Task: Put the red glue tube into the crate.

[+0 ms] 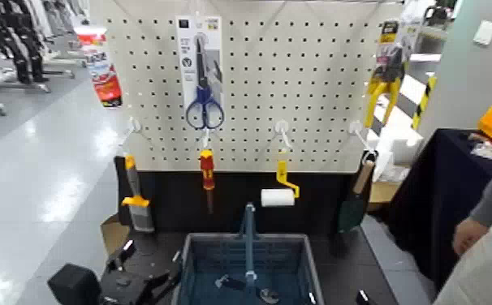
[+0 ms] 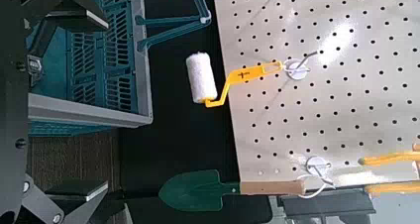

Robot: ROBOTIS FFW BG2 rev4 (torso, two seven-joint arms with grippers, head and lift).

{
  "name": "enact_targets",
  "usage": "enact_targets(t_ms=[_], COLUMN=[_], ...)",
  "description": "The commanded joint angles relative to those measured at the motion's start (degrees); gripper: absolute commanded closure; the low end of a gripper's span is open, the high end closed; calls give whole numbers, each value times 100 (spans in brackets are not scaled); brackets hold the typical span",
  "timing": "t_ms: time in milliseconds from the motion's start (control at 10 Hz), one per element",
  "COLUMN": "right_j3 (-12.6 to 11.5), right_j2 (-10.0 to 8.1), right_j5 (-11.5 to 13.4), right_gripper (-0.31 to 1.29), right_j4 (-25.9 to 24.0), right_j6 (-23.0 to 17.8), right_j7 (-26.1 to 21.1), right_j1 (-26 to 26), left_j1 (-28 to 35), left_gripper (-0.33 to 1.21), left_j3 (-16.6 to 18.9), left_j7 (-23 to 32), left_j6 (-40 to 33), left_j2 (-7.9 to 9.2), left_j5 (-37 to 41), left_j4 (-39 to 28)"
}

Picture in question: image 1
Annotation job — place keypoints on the black humanoid robot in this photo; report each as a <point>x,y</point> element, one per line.
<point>13,38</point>

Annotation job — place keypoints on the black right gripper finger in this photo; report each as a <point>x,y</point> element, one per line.
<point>362,297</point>
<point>311,298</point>

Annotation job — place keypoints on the white foam blocks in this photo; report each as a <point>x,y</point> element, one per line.
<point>399,140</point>

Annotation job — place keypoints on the brown cardboard flap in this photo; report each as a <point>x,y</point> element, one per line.
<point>114,234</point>

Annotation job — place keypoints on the bystander bare hand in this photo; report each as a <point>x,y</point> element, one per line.
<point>467,236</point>

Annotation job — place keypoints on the red glue tube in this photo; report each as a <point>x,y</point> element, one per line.
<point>101,68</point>

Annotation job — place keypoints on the yellow black striped post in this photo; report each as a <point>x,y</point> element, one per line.
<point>424,102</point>

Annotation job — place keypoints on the white pegboard panel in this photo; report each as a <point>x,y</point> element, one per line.
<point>271,64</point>

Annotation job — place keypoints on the red yellow screwdriver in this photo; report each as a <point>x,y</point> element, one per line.
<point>207,170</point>

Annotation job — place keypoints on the white wall plate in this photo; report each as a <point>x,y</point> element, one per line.
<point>486,33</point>

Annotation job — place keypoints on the brown cardboard box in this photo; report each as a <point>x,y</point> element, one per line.
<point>383,192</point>

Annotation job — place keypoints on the blue grey plastic crate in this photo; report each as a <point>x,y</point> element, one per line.
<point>280,259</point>

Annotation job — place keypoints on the white pegboard hook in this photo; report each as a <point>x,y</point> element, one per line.
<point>206,138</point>
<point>133,126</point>
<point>282,130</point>
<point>359,132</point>

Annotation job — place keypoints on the black cloth covered table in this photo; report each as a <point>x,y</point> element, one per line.
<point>433,191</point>

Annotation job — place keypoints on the black pegboard base panel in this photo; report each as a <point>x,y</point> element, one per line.
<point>178,200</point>

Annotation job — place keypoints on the person in grey sleeve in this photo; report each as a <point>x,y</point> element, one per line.
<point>484,277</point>

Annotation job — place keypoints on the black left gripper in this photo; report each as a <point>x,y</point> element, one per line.
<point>129,287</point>

